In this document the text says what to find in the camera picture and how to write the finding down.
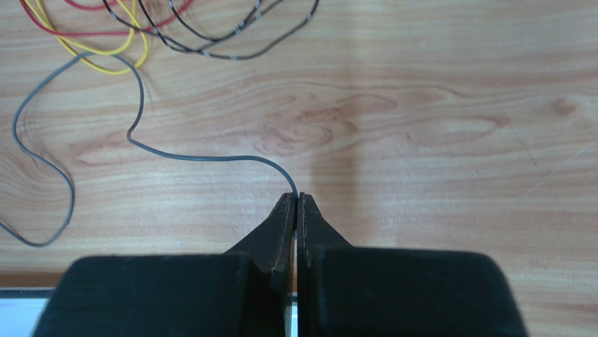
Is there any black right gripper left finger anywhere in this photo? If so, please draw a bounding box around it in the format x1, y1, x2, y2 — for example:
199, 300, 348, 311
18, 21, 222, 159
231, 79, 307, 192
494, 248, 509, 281
34, 193, 297, 336

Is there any grey wire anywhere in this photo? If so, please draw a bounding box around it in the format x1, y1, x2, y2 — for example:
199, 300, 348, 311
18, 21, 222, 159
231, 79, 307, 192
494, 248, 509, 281
0, 51, 300, 248

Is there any black white-banded wire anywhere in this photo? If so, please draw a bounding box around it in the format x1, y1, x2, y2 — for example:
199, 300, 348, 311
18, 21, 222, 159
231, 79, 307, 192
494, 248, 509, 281
101, 0, 321, 62

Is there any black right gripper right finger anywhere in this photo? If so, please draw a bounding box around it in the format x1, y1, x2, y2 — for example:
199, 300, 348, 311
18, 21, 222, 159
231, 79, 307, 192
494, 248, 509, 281
297, 193, 528, 336

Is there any strawberry print white tray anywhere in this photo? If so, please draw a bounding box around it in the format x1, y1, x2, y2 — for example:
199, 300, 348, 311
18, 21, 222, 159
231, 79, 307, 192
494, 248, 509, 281
1, 287, 54, 336

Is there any yellow wire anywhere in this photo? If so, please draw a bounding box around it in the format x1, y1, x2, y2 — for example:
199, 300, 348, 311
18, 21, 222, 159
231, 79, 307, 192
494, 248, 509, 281
23, 0, 150, 76

